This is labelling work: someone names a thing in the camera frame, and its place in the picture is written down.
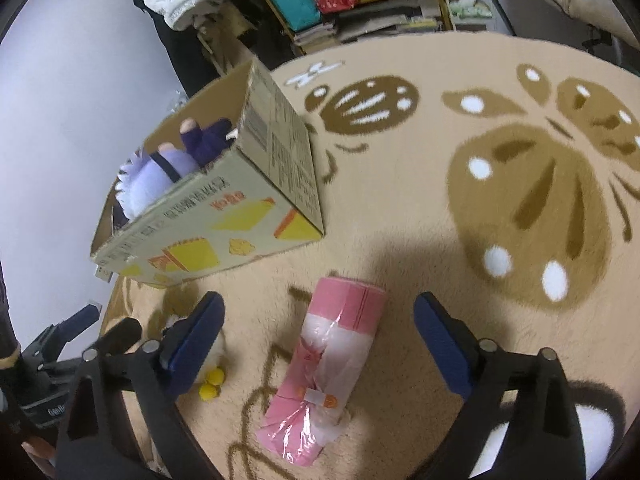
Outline pile of magazines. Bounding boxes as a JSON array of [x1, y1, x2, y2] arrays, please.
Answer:
[[335, 2, 443, 43]]

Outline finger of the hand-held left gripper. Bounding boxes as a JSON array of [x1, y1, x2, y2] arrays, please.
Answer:
[[95, 316, 143, 356], [37, 302, 103, 356]]

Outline cardboard box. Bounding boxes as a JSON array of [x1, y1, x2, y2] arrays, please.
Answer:
[[90, 55, 326, 288]]

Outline white plush toy yellow feet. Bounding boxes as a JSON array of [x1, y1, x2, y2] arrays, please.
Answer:
[[162, 312, 228, 403]]

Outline beige patterned rug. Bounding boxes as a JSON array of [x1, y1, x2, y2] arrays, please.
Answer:
[[97, 30, 640, 480]]

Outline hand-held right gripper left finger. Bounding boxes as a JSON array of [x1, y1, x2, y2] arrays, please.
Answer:
[[55, 291, 227, 480]]

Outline pink towel roll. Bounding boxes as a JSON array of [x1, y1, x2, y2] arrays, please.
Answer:
[[256, 276, 388, 463]]

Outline black hanging coat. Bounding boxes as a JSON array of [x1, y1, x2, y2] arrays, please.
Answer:
[[131, 0, 221, 98]]

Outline stack of books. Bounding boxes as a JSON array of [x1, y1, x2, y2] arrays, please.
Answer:
[[292, 20, 341, 53]]

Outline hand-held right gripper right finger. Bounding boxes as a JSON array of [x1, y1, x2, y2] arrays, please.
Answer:
[[412, 291, 587, 480]]

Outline lavender haired plush doll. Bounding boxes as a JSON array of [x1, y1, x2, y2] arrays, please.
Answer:
[[114, 117, 236, 221]]

